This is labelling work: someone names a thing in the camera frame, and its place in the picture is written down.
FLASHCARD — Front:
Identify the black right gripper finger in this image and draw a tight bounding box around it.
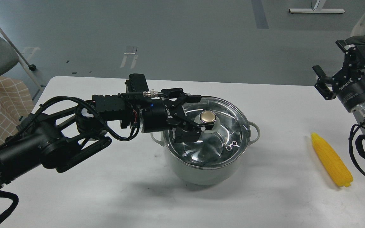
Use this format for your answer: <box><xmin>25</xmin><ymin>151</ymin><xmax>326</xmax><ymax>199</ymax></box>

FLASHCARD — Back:
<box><xmin>336</xmin><ymin>40</ymin><xmax>352</xmax><ymax>53</ymax></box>
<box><xmin>312</xmin><ymin>65</ymin><xmax>336</xmax><ymax>100</ymax></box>

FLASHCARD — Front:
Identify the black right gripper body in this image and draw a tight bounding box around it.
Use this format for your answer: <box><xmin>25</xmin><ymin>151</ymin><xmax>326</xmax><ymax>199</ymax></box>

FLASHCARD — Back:
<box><xmin>333</xmin><ymin>47</ymin><xmax>365</xmax><ymax>112</ymax></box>

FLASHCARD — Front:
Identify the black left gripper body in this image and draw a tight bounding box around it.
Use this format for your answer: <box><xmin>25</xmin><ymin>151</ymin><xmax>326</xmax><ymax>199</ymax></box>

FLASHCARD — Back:
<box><xmin>141</xmin><ymin>97</ymin><xmax>189</xmax><ymax>133</ymax></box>

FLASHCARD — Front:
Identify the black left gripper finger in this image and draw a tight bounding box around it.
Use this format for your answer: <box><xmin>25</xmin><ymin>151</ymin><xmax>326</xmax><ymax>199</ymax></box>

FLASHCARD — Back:
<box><xmin>173</xmin><ymin>120</ymin><xmax>215</xmax><ymax>143</ymax></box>
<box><xmin>162</xmin><ymin>88</ymin><xmax>202</xmax><ymax>105</ymax></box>

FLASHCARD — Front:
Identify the glass pot lid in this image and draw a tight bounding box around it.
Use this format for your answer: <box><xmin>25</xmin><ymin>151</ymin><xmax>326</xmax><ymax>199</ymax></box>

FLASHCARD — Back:
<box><xmin>161</xmin><ymin>96</ymin><xmax>251</xmax><ymax>169</ymax></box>

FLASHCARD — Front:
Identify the yellow corn cob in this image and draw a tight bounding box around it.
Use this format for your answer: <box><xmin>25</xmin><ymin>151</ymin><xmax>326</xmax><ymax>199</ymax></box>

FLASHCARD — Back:
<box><xmin>311</xmin><ymin>132</ymin><xmax>353</xmax><ymax>187</ymax></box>

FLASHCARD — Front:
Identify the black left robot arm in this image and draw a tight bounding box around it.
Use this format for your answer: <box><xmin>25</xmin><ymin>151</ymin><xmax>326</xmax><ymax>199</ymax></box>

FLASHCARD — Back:
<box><xmin>0</xmin><ymin>88</ymin><xmax>216</xmax><ymax>224</ymax></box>

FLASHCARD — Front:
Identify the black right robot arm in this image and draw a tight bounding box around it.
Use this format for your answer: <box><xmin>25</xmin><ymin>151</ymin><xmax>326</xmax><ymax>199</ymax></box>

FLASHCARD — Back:
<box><xmin>313</xmin><ymin>40</ymin><xmax>365</xmax><ymax>176</ymax></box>

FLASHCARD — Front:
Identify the pale green steel pot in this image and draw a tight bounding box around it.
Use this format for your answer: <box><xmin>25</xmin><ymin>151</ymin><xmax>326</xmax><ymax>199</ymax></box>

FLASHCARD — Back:
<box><xmin>150</xmin><ymin>96</ymin><xmax>261</xmax><ymax>186</ymax></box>

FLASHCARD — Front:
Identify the white desk foot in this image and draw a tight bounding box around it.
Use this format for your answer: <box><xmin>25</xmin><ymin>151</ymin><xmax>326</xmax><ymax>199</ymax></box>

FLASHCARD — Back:
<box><xmin>288</xmin><ymin>0</ymin><xmax>345</xmax><ymax>14</ymax></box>

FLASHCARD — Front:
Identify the beige checkered cloth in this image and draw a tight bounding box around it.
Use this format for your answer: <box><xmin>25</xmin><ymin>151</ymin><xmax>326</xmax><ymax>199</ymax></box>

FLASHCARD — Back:
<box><xmin>0</xmin><ymin>76</ymin><xmax>34</xmax><ymax>145</ymax></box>

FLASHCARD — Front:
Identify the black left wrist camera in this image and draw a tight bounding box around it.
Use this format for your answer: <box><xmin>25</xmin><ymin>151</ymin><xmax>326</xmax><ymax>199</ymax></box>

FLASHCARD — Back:
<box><xmin>125</xmin><ymin>73</ymin><xmax>149</xmax><ymax>101</ymax></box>

